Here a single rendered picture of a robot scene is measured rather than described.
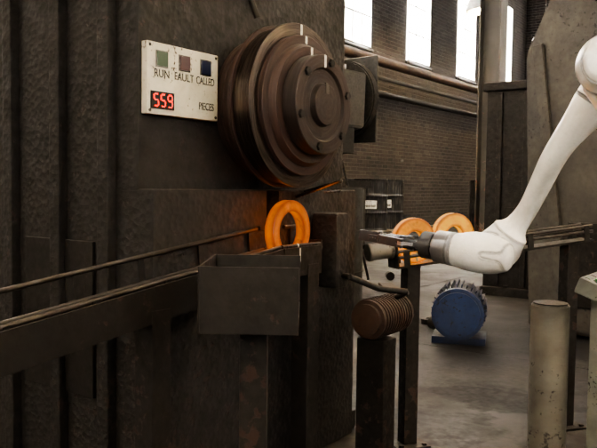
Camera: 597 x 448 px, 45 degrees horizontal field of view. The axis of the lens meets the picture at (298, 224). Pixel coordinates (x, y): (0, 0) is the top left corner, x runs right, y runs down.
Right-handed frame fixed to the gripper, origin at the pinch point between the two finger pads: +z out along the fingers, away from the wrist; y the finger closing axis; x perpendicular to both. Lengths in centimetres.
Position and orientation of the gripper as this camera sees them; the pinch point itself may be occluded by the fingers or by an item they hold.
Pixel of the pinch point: (370, 236)
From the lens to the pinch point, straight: 211.2
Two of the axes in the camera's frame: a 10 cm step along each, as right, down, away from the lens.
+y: 5.8, -0.3, 8.2
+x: 0.8, -9.9, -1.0
